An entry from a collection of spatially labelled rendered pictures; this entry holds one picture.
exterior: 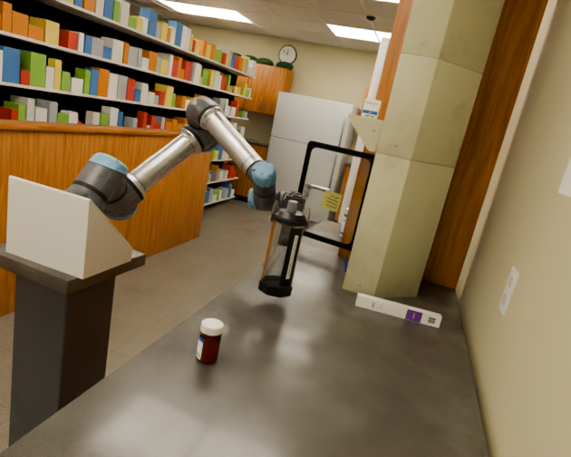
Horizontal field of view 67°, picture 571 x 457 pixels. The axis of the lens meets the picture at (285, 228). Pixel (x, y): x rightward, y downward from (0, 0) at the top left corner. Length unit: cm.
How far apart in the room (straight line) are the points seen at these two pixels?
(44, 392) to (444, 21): 163
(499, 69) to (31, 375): 187
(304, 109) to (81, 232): 551
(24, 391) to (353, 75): 631
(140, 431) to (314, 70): 678
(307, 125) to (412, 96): 515
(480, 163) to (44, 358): 162
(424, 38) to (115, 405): 122
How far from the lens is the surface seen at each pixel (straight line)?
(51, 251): 134
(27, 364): 161
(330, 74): 720
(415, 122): 140
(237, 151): 143
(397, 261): 150
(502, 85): 180
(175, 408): 84
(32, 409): 168
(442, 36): 143
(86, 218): 123
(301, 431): 84
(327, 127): 644
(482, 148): 178
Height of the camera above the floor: 146
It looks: 14 degrees down
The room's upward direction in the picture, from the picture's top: 12 degrees clockwise
